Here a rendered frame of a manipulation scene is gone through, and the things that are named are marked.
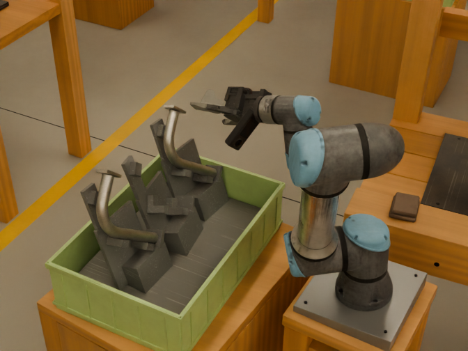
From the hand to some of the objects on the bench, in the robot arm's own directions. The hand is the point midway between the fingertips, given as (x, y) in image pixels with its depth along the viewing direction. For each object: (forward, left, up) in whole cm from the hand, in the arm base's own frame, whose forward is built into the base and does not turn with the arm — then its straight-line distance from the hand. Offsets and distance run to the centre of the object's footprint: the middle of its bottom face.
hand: (205, 115), depth 207 cm
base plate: (+53, -109, -43) cm, 128 cm away
